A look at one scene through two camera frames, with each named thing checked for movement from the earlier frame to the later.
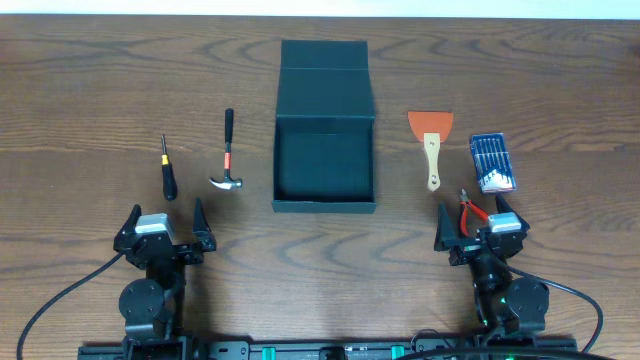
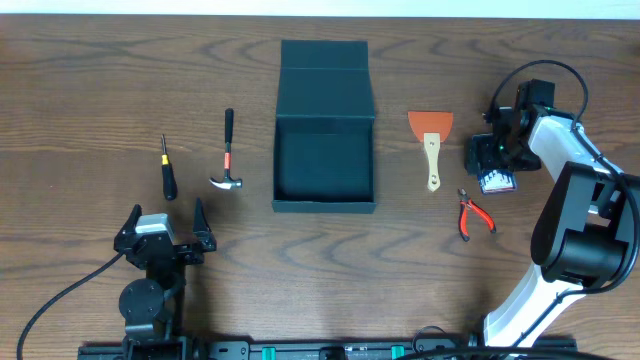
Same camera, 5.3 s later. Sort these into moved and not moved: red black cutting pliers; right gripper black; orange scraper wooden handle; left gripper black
Moved: right gripper black
Not moved: left gripper black; orange scraper wooden handle; red black cutting pliers
